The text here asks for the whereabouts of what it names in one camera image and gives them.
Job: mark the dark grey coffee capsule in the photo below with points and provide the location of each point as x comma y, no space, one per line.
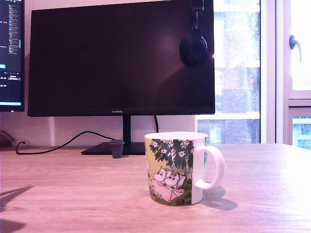
117,149

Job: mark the white mug with cartoon print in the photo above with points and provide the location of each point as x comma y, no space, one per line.
170,170

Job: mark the black Huawei monitor with stand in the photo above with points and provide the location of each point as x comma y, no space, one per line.
109,60

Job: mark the black headphones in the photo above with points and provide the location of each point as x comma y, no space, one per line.
193,48

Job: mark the monitor with lit code screen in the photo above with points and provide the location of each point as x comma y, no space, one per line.
12,48

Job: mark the white window frame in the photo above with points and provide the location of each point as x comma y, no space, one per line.
267,72

